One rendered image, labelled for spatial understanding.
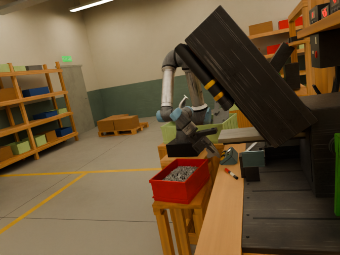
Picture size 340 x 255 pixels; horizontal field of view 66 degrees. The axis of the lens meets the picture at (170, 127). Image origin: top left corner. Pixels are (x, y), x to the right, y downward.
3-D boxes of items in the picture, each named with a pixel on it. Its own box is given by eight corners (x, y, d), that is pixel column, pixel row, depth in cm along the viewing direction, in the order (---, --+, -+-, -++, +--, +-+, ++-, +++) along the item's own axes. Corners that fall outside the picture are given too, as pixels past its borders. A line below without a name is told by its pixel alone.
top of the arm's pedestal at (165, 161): (160, 166, 186) (159, 160, 185) (176, 151, 215) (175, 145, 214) (204, 165, 173) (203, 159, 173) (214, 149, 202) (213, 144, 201)
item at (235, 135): (218, 145, 114) (217, 139, 113) (222, 135, 128) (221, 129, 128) (319, 138, 101) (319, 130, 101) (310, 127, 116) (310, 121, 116)
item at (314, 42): (319, 69, 112) (317, 32, 109) (310, 67, 127) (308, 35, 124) (352, 64, 108) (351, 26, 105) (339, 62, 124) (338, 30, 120)
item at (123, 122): (98, 136, 737) (94, 121, 728) (115, 129, 809) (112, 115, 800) (134, 134, 687) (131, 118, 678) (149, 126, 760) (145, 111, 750)
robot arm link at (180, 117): (180, 104, 149) (175, 108, 142) (194, 118, 149) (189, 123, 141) (171, 113, 153) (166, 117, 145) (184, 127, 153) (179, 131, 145)
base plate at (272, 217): (242, 253, 79) (241, 247, 79) (246, 142, 181) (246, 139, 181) (413, 261, 66) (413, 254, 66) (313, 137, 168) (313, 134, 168)
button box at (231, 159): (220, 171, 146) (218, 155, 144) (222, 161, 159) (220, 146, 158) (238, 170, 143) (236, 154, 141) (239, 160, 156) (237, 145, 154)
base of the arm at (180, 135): (173, 143, 186) (171, 130, 184) (177, 138, 200) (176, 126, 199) (194, 141, 182) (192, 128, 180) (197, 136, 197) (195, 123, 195)
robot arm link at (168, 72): (158, 48, 171) (153, 119, 157) (173, 45, 167) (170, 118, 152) (165, 57, 181) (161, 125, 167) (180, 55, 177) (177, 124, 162)
